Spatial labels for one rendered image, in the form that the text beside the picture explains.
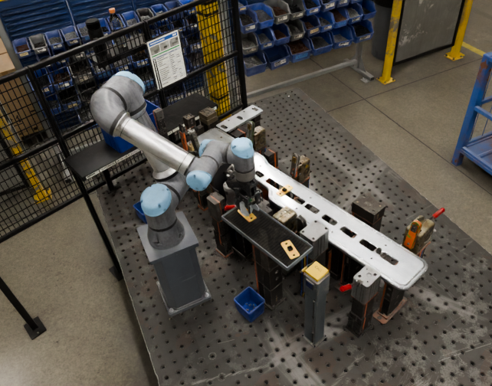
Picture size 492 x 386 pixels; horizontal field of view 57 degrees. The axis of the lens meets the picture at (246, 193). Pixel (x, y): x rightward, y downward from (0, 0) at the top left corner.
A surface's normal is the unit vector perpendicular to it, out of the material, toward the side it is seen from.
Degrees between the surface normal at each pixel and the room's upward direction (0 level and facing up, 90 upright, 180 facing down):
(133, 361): 0
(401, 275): 0
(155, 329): 0
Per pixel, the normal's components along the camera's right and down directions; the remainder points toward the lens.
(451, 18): 0.34, 0.63
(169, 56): 0.67, 0.47
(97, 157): -0.08, -0.72
